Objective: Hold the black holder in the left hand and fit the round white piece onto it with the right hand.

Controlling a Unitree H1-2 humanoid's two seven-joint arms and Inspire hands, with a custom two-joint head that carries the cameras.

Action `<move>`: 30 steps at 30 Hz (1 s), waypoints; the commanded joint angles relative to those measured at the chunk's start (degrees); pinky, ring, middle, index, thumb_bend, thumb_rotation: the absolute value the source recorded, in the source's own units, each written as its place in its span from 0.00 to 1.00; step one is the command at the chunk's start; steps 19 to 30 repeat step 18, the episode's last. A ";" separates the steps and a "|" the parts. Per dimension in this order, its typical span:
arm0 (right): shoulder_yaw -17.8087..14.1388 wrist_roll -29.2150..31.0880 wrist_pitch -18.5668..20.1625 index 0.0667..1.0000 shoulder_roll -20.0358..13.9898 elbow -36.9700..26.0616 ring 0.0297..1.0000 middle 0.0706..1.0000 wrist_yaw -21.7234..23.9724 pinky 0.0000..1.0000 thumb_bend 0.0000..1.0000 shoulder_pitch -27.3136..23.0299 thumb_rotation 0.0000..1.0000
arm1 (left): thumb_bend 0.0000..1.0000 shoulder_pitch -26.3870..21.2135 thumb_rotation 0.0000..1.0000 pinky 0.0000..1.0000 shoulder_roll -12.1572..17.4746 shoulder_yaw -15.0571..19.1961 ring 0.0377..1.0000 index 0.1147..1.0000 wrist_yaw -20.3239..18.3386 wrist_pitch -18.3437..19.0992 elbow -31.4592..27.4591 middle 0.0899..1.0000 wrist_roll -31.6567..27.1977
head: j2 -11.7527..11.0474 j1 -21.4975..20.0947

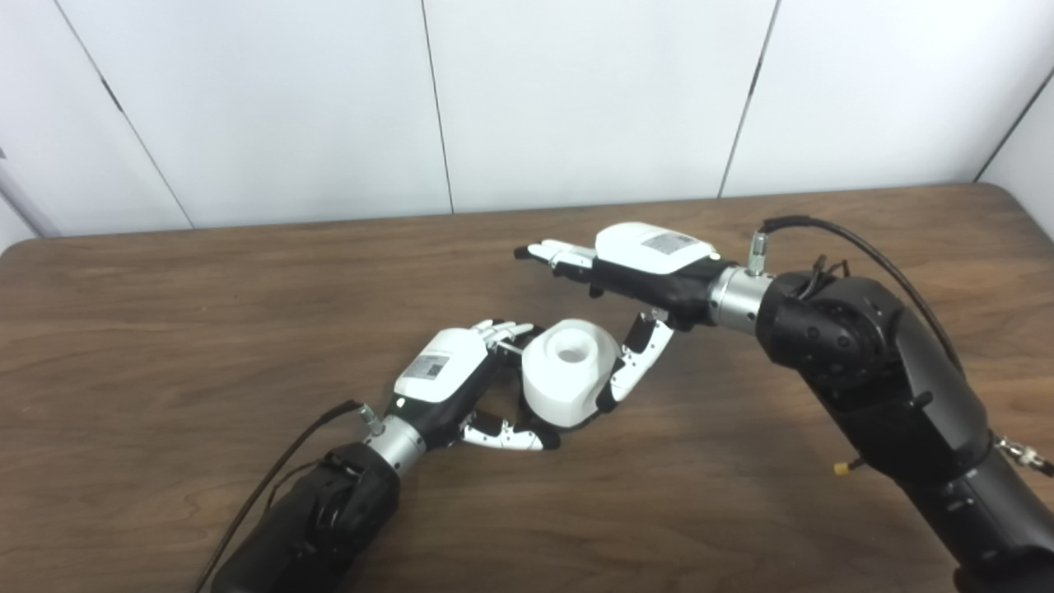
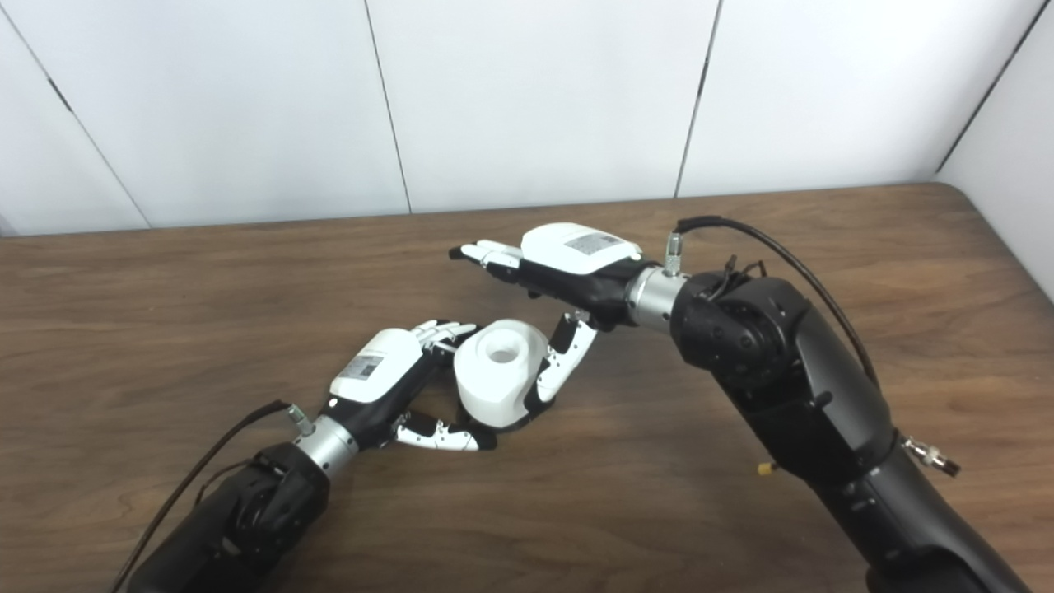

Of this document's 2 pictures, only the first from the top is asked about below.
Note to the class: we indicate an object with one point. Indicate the round white plastic piece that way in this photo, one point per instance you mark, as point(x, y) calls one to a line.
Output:
point(560, 391)

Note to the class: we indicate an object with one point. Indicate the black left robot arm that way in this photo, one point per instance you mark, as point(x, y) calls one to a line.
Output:
point(321, 519)

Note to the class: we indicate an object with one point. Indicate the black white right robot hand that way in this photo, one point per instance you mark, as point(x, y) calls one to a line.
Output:
point(650, 263)

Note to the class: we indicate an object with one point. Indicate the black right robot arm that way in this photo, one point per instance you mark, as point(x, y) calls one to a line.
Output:
point(897, 387)

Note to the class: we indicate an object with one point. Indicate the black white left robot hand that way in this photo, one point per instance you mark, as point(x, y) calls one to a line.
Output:
point(436, 366)

